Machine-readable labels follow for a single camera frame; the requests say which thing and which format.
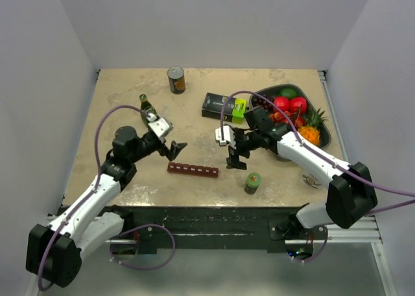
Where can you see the dark red grapes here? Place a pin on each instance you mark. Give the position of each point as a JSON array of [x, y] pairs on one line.
[[264, 102]]

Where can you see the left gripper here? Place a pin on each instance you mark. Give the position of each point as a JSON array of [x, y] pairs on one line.
[[170, 154]]

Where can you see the black green carton box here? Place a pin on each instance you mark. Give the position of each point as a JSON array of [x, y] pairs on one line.
[[233, 109]]

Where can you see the orange black tin can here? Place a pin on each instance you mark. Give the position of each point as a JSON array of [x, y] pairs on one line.
[[176, 79]]

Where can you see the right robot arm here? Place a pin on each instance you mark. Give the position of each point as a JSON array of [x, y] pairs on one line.
[[350, 195]]

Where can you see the red weekly pill organizer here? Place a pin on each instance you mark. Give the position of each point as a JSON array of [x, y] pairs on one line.
[[193, 170]]

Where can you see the green pill bottle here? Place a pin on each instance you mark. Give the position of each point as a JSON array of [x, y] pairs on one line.
[[253, 181]]

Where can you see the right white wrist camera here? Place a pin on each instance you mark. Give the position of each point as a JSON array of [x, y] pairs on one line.
[[225, 136]]

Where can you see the green glass bottle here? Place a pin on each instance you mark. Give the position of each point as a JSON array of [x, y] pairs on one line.
[[147, 109]]

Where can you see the grey fruit tray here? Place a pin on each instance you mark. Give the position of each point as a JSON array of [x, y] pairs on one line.
[[273, 92]]

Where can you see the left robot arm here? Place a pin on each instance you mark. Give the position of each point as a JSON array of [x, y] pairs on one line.
[[55, 251]]

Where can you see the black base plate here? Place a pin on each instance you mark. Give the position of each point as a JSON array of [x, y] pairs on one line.
[[225, 228]]

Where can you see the aluminium frame rail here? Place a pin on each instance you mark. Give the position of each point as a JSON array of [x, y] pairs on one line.
[[365, 231]]

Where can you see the peach red fruit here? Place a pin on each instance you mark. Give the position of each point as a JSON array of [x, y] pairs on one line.
[[296, 119]]

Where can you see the small pineapple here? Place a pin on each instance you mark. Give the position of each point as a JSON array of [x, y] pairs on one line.
[[311, 130]]

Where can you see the green lime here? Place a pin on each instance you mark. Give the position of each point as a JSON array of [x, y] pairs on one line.
[[288, 93]]

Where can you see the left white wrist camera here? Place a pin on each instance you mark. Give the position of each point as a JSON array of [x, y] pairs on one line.
[[160, 126]]

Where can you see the left red apple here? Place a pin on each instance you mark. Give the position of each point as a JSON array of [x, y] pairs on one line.
[[282, 103]]

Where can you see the red apple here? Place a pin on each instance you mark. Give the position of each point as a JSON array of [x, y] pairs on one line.
[[282, 103], [298, 104]]

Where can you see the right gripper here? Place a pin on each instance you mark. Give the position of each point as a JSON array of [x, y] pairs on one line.
[[233, 161]]

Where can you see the white paper cup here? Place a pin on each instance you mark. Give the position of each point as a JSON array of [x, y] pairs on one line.
[[310, 180]]

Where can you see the right red apple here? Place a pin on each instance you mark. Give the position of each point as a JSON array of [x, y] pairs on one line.
[[298, 104]]

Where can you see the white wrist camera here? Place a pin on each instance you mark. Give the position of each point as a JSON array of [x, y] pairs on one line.
[[225, 136], [160, 126]]

